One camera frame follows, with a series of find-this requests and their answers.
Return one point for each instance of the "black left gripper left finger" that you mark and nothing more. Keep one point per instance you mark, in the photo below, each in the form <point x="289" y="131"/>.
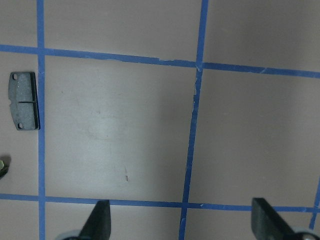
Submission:
<point x="98" y="224"/>

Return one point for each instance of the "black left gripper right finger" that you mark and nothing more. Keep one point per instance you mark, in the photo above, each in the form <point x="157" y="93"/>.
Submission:
<point x="267" y="224"/>

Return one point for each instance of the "green brake shoe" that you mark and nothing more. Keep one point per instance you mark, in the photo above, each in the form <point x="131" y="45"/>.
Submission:
<point x="5" y="161"/>

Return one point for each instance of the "dark grey brake pad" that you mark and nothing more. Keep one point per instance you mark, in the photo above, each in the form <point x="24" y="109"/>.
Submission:
<point x="23" y="96"/>

